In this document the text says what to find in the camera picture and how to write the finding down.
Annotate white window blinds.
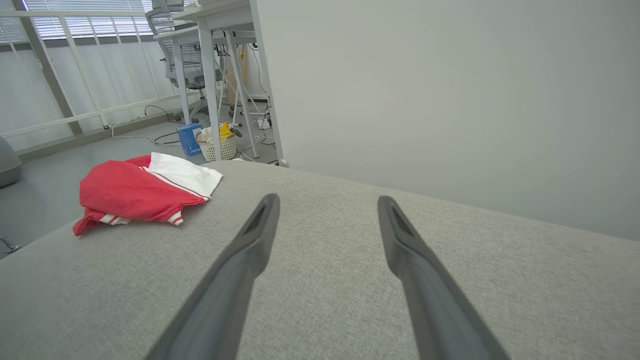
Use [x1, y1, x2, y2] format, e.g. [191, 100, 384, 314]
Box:
[0, 0, 176, 44]

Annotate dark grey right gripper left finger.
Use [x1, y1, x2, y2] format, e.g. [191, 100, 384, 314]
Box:
[145, 193, 281, 360]

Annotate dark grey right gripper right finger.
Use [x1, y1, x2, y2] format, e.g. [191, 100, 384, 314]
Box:
[377, 195, 511, 360]

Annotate red and white basketball jersey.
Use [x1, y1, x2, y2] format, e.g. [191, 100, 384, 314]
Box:
[72, 152, 224, 237]

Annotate blue cardboard box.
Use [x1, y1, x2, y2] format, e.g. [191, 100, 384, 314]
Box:
[176, 123, 203, 157]

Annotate white floor cable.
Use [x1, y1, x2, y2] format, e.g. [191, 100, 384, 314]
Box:
[110, 115, 153, 142]

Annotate grey mesh office chair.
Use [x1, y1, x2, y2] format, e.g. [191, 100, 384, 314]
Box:
[145, 0, 226, 121]

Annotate white window railing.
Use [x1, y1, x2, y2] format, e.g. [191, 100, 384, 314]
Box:
[0, 9, 201, 151]

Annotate black floor cable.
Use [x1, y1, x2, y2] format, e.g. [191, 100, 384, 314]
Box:
[144, 104, 183, 146]

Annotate white plastic laundry basket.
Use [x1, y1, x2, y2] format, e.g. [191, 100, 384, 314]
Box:
[194, 127, 238, 163]

